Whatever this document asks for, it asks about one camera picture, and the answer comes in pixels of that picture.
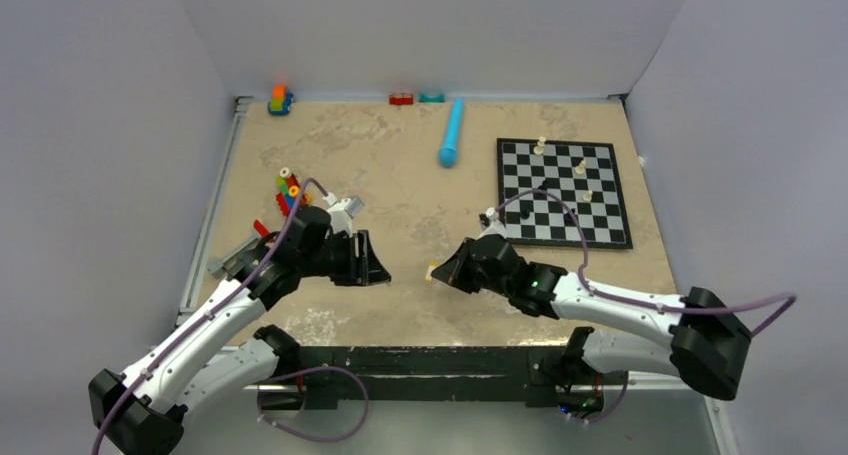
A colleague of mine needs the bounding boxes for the colourful block stack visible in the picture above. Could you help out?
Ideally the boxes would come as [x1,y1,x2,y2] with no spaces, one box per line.
[276,167,301,217]

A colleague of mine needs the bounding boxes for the colourful toy car blocks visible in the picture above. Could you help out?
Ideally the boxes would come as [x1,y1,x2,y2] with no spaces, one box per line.
[267,84,294,116]

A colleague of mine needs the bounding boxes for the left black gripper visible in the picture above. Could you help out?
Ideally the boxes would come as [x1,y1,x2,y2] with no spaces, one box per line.
[298,229,390,286]

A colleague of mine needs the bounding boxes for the yellow key tag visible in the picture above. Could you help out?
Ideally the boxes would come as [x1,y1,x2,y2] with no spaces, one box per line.
[424,261,439,283]

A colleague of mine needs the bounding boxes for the black white chessboard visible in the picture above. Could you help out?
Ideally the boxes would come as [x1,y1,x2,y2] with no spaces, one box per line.
[496,138,634,250]

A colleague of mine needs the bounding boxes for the teal toy piece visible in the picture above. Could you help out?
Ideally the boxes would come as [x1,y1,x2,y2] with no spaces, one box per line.
[418,92,446,104]

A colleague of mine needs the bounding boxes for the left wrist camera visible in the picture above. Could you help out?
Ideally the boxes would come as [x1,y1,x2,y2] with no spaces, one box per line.
[323,193,365,235]

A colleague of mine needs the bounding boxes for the white chess piece top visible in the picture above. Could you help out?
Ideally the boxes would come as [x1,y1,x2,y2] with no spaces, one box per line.
[533,137,546,155]

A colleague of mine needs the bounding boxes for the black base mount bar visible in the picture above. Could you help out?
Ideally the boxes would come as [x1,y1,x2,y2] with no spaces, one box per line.
[257,346,624,417]

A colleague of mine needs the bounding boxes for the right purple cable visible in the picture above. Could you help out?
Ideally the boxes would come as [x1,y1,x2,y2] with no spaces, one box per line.
[486,188,798,427]

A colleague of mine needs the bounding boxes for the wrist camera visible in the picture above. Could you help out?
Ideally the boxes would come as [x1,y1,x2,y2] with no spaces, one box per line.
[479,207,506,238]
[323,193,365,235]

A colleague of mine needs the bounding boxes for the grey bar with red end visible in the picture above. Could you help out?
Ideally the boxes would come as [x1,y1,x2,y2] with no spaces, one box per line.
[206,220,269,279]

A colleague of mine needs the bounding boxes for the red toy block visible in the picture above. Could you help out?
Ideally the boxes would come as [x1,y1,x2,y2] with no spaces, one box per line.
[388,92,415,106]

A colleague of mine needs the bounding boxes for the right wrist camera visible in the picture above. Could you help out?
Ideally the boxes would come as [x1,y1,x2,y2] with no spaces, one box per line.
[479,207,506,238]

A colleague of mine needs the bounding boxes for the aluminium frame rail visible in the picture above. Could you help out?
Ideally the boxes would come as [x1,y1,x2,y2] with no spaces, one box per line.
[174,96,259,329]

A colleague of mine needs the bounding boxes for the blue cylinder tube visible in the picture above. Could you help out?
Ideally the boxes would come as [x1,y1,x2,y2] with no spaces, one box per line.
[438,98,465,168]

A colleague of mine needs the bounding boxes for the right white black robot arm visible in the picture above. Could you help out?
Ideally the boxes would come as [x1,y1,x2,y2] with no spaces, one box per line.
[431,235,752,401]

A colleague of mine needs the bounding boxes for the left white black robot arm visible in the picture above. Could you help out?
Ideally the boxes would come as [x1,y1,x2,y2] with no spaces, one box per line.
[88,197,391,454]

